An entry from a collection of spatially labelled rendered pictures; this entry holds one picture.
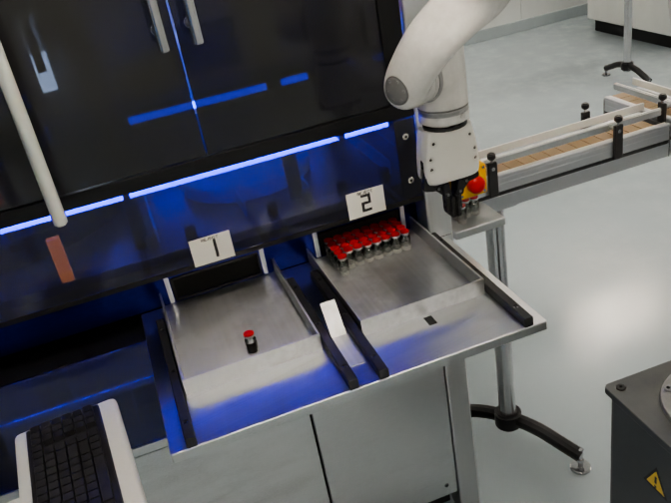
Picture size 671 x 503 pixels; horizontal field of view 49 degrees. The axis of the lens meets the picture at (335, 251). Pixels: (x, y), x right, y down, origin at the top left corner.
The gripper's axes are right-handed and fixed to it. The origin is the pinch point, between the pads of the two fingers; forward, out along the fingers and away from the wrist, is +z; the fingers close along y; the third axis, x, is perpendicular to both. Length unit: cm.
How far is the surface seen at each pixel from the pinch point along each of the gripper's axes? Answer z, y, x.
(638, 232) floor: 110, -148, -131
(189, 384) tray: 20, 53, -2
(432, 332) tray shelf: 22.3, 8.4, 4.1
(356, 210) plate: 9.3, 9.4, -28.0
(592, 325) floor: 110, -89, -84
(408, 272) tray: 22.1, 3.4, -17.9
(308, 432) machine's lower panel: 63, 31, -28
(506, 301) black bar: 20.3, -6.5, 5.2
